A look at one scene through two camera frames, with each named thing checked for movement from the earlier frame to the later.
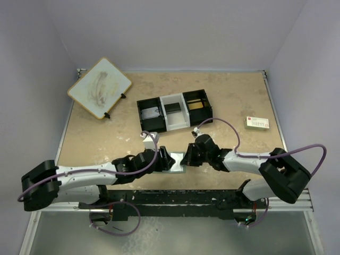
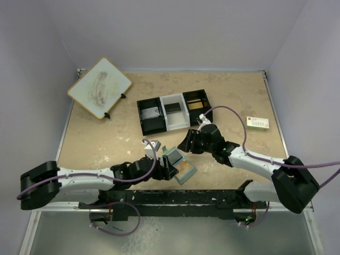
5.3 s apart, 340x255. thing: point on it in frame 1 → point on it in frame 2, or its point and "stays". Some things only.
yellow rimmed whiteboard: [100, 87] stays
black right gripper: [188, 159] → [187, 146]
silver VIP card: [150, 113] stays
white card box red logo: [257, 123] stays
